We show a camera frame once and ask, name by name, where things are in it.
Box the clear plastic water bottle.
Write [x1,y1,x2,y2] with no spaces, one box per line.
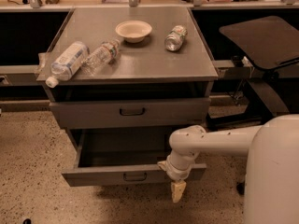
[81,39,121,75]

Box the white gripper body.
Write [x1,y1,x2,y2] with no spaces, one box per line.
[165,154,195,181]

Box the grey drawer cabinet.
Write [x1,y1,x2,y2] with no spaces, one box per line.
[36,6,219,133]

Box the black office chair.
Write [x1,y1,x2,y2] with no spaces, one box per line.
[205,15,299,195]

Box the white paper bowl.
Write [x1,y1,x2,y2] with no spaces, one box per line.
[115,21,152,43]

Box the grey top drawer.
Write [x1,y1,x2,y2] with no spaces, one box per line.
[50,98,210,129]

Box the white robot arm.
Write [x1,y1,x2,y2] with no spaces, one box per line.
[158,114,299,224]

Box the crushed metal can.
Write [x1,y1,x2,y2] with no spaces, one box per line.
[164,25,188,51]

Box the white labelled plastic bottle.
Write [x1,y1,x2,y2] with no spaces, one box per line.
[46,41,89,88]

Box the grey drawer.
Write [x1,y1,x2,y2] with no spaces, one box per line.
[50,98,210,129]
[61,128,207,188]

